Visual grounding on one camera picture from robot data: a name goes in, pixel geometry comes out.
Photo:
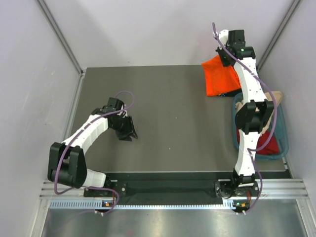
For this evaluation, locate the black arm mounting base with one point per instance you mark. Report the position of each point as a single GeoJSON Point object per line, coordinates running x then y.
{"type": "Point", "coordinates": [166, 187]}

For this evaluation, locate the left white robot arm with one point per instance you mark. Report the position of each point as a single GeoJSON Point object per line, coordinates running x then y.
{"type": "Point", "coordinates": [67, 164]}

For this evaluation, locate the folded black t shirt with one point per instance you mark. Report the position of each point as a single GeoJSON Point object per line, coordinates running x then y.
{"type": "Point", "coordinates": [225, 81]}

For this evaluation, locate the red t shirt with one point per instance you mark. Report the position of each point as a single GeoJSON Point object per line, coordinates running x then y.
{"type": "Point", "coordinates": [268, 152]}

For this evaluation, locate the orange t shirt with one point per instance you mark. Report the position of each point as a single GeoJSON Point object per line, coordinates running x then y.
{"type": "Point", "coordinates": [208, 66]}

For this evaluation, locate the beige t shirt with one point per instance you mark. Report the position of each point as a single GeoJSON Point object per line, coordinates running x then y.
{"type": "Point", "coordinates": [278, 97]}

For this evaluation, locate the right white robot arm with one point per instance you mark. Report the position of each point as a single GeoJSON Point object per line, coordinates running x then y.
{"type": "Point", "coordinates": [256, 109]}

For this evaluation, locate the slotted grey cable duct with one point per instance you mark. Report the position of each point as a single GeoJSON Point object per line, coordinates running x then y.
{"type": "Point", "coordinates": [100, 204]}

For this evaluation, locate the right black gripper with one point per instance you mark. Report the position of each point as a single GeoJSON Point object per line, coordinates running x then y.
{"type": "Point", "coordinates": [225, 63]}

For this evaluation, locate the teal plastic laundry basket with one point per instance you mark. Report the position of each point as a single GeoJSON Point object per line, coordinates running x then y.
{"type": "Point", "coordinates": [280, 131]}

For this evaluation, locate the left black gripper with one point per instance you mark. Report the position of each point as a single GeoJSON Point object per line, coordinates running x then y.
{"type": "Point", "coordinates": [129, 131]}

